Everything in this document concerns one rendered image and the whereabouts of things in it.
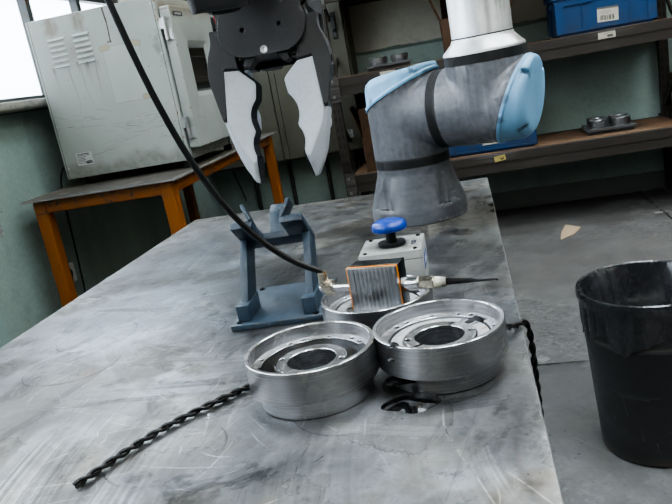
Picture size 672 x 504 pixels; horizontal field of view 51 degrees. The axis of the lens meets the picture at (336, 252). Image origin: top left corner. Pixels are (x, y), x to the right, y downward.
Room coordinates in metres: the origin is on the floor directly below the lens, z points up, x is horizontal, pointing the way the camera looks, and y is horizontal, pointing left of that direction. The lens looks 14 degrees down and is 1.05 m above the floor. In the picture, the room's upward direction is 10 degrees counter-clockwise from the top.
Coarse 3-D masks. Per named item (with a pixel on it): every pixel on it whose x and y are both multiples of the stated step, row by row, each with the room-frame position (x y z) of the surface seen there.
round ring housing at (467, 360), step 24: (408, 312) 0.57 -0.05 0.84; (432, 312) 0.57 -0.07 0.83; (456, 312) 0.57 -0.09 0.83; (480, 312) 0.55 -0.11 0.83; (384, 336) 0.54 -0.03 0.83; (408, 336) 0.53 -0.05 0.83; (432, 336) 0.55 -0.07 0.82; (456, 336) 0.54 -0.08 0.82; (480, 336) 0.48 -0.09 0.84; (504, 336) 0.50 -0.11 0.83; (384, 360) 0.50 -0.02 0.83; (408, 360) 0.48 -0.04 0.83; (432, 360) 0.48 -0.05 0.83; (456, 360) 0.47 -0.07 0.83; (480, 360) 0.48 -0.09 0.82; (408, 384) 0.49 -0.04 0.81; (432, 384) 0.48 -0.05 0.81; (456, 384) 0.48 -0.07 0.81; (480, 384) 0.48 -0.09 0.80
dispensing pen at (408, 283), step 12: (360, 264) 0.62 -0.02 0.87; (372, 264) 0.62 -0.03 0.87; (384, 264) 0.61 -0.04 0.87; (324, 276) 0.64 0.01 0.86; (408, 276) 0.61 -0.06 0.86; (420, 276) 0.60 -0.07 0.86; (432, 276) 0.60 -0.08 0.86; (324, 288) 0.63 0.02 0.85; (336, 288) 0.63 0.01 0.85; (348, 288) 0.63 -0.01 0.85; (408, 288) 0.60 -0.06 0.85; (420, 288) 0.60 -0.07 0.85; (432, 288) 0.60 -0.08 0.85; (408, 300) 0.62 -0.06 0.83
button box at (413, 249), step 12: (372, 240) 0.81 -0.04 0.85; (384, 240) 0.79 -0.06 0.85; (408, 240) 0.78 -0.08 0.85; (420, 240) 0.77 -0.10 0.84; (360, 252) 0.77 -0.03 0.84; (372, 252) 0.76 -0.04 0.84; (384, 252) 0.75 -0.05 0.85; (396, 252) 0.74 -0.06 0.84; (408, 252) 0.74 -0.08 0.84; (420, 252) 0.73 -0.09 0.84; (408, 264) 0.74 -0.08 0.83; (420, 264) 0.74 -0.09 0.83
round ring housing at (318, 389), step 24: (288, 336) 0.57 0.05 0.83; (312, 336) 0.57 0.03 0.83; (336, 336) 0.56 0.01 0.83; (360, 336) 0.55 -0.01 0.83; (264, 360) 0.54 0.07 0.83; (288, 360) 0.53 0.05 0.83; (312, 360) 0.55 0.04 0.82; (336, 360) 0.51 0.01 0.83; (360, 360) 0.49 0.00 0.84; (264, 384) 0.49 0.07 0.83; (288, 384) 0.48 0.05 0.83; (312, 384) 0.47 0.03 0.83; (336, 384) 0.48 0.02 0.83; (360, 384) 0.49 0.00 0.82; (264, 408) 0.51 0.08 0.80; (288, 408) 0.48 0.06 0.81; (312, 408) 0.48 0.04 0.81; (336, 408) 0.48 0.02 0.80
